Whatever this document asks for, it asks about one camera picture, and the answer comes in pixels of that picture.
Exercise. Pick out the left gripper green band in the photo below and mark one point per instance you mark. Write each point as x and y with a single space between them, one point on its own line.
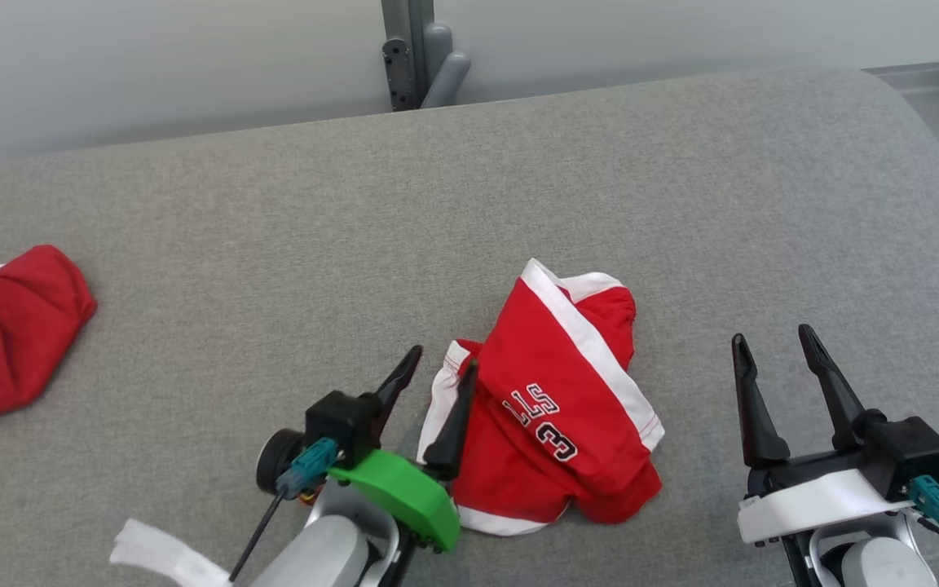
404 493

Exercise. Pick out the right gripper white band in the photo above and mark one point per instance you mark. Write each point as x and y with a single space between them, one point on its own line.
812 501

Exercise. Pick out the red shorts with white stripes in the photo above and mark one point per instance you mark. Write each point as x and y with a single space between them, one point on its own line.
551 367

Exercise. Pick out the red shirt with striped sleeves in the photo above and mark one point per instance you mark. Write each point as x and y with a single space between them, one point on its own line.
5 342

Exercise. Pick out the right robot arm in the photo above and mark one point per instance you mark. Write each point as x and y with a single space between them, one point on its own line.
885 567

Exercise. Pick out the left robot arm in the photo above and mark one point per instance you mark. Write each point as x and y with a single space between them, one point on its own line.
315 554

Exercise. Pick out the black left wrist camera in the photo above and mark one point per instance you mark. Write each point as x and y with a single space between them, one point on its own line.
343 424

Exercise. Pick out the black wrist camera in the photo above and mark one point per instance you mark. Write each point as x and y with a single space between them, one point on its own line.
905 456
343 424

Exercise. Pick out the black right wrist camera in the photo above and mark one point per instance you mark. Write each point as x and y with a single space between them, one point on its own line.
905 456

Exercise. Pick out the grey metal partition post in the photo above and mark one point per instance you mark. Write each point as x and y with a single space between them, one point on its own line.
404 24

